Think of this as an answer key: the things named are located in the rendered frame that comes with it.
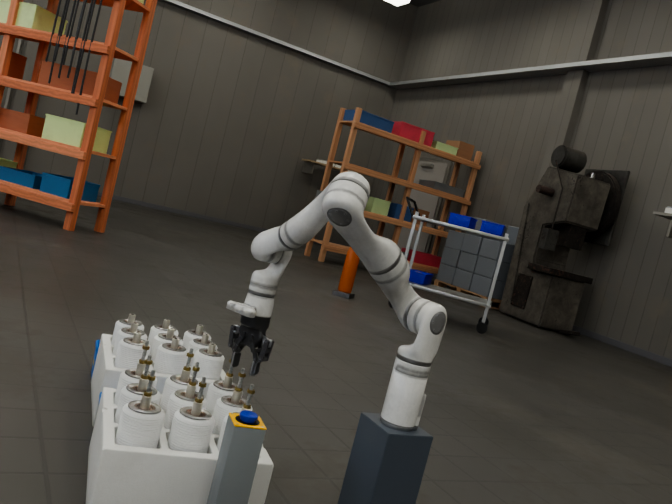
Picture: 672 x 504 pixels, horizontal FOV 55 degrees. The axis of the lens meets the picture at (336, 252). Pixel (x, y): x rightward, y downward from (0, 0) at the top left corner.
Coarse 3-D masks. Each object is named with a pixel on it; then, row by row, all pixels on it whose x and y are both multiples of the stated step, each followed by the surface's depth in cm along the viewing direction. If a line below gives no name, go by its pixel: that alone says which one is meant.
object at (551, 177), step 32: (576, 160) 816; (544, 192) 804; (576, 192) 777; (608, 192) 794; (544, 224) 815; (576, 224) 788; (608, 224) 803; (512, 256) 858; (544, 256) 823; (512, 288) 841; (544, 288) 788; (576, 288) 795; (544, 320) 785
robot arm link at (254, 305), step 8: (248, 296) 163; (256, 296) 161; (232, 304) 160; (240, 304) 160; (248, 304) 162; (256, 304) 161; (264, 304) 161; (272, 304) 164; (240, 312) 158; (248, 312) 157; (256, 312) 161; (264, 312) 162
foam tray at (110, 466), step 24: (96, 432) 162; (168, 432) 155; (96, 456) 147; (120, 456) 139; (144, 456) 141; (168, 456) 143; (192, 456) 145; (216, 456) 148; (264, 456) 155; (96, 480) 138; (120, 480) 140; (144, 480) 142; (168, 480) 143; (192, 480) 145; (264, 480) 151
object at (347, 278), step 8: (352, 256) 616; (344, 264) 621; (352, 264) 616; (344, 272) 619; (352, 272) 618; (344, 280) 618; (352, 280) 620; (344, 288) 618; (344, 296) 615; (352, 296) 625
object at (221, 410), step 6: (216, 402) 165; (222, 402) 164; (216, 408) 164; (222, 408) 162; (228, 408) 162; (234, 408) 162; (240, 408) 163; (216, 414) 163; (222, 414) 162; (216, 420) 163; (222, 420) 162; (216, 426) 163; (216, 432) 163
